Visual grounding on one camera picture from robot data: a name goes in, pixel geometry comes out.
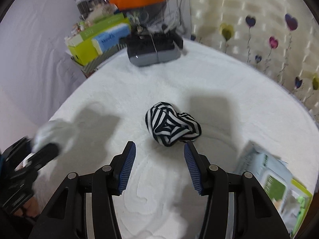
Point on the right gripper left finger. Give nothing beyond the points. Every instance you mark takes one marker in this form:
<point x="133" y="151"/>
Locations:
<point x="64" y="216"/>

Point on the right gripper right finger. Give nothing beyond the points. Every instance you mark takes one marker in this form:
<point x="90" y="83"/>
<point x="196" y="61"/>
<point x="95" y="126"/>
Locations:
<point x="255" y="216"/>

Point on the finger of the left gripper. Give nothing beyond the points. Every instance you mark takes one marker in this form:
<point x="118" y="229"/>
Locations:
<point x="36" y="161"/>
<point x="17" y="152"/>

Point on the white cotton pads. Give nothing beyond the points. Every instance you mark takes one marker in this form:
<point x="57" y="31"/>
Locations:
<point x="59" y="132"/>

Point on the person's left hand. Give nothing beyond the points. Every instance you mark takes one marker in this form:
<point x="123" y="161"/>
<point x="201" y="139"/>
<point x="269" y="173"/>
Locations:
<point x="30" y="208"/>

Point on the green white shallow box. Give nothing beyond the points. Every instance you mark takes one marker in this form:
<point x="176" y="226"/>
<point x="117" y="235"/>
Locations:
<point x="296" y="203"/>

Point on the wet wipes pack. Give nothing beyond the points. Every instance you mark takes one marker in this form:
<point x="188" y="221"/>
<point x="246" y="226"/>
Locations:
<point x="270" y="171"/>

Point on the white table blanket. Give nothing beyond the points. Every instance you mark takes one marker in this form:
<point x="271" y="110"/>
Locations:
<point x="205" y="95"/>

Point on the striped tray box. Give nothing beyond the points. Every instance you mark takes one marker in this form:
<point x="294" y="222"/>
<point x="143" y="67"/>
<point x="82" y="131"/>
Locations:
<point x="94" y="65"/>

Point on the lime green box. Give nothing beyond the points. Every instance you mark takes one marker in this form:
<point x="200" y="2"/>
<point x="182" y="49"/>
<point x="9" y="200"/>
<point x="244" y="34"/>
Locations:
<point x="84" y="52"/>

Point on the green white long box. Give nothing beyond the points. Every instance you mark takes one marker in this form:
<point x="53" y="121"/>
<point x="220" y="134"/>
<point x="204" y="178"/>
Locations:
<point x="94" y="30"/>

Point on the blue tissue pack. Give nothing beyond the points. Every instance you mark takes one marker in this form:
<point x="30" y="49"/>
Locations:
<point x="110" y="37"/>

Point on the black grey VR headset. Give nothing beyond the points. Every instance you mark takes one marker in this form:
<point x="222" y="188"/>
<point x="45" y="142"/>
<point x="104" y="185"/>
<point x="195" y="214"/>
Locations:
<point x="145" y="48"/>

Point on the heart pattern curtain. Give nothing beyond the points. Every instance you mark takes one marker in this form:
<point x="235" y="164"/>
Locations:
<point x="277" y="37"/>

